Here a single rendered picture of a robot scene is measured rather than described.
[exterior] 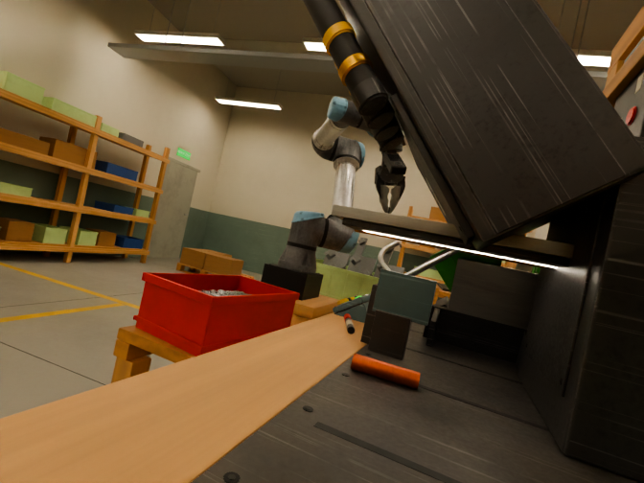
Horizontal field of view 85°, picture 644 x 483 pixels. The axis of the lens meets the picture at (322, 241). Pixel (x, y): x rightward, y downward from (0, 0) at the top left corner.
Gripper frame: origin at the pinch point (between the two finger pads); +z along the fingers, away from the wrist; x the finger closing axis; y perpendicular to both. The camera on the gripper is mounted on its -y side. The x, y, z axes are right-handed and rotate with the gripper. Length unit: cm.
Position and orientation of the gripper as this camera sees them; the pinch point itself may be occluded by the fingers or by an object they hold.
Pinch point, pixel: (388, 210)
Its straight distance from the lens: 111.1
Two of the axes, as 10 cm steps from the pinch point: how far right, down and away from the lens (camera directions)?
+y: -0.8, -0.6, 10.0
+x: -10.0, -0.5, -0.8
